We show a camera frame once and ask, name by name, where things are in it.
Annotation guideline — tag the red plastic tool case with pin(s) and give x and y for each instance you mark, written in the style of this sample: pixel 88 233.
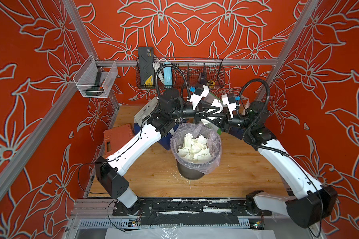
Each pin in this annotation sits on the red plastic tool case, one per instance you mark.
pixel 116 138

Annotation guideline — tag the blue white paper bag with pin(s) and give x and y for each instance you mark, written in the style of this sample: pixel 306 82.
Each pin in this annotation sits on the blue white paper bag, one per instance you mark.
pixel 145 111

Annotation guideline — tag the white receipt paper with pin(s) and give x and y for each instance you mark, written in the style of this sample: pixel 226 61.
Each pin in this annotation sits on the white receipt paper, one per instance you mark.
pixel 217 107

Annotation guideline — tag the black yellow box device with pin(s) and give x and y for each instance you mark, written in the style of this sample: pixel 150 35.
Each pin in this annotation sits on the black yellow box device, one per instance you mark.
pixel 146 60

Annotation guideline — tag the clear acrylic wall box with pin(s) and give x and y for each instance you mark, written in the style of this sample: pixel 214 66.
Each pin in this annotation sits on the clear acrylic wall box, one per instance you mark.
pixel 85 77

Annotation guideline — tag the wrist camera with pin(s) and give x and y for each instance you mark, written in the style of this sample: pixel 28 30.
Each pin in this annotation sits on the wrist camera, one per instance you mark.
pixel 198 93
pixel 230 101

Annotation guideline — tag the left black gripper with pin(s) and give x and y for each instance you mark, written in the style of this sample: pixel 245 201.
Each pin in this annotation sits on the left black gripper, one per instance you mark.
pixel 206 106

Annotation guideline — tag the yellow black tape measure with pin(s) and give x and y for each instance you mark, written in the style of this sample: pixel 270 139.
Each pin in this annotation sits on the yellow black tape measure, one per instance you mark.
pixel 211 84

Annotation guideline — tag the black wire wall basket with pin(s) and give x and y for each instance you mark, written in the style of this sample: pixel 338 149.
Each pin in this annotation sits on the black wire wall basket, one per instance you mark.
pixel 189 69

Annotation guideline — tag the white green paper bag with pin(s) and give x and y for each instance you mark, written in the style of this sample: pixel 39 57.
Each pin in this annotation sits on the white green paper bag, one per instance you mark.
pixel 210 98

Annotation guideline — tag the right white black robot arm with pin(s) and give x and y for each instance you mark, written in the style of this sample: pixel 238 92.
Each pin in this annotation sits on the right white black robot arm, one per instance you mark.
pixel 311 201

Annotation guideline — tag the pile of torn paper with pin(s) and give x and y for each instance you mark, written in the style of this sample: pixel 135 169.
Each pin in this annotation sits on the pile of torn paper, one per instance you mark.
pixel 194 150

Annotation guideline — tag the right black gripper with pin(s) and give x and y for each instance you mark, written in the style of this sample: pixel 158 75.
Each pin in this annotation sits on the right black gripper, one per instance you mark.
pixel 225 122

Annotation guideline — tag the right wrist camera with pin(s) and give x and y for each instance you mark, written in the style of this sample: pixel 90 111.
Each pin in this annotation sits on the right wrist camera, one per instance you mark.
pixel 230 101

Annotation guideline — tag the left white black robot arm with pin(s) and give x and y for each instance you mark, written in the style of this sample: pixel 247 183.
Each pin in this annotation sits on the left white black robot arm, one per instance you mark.
pixel 161 122

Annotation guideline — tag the clear plastic bin liner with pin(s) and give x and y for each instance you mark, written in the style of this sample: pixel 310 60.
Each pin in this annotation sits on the clear plastic bin liner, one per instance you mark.
pixel 213 142

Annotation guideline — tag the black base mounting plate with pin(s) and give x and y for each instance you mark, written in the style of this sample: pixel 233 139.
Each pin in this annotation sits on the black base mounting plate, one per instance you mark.
pixel 189 212

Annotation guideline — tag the dark green tool in box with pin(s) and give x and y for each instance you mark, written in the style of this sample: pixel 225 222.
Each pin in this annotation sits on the dark green tool in box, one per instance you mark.
pixel 95 90

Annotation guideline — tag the light blue power bank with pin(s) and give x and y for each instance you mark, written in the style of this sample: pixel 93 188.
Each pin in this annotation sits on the light blue power bank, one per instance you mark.
pixel 167 74

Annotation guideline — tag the grey mesh trash bin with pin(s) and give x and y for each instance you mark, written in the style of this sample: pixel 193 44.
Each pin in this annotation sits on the grey mesh trash bin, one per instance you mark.
pixel 189 174

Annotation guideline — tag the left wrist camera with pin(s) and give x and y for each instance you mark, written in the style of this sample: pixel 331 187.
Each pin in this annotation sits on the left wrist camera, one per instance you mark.
pixel 198 93

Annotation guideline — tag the dark small item in basket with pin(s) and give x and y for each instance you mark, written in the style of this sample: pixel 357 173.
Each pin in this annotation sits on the dark small item in basket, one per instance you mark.
pixel 202 78

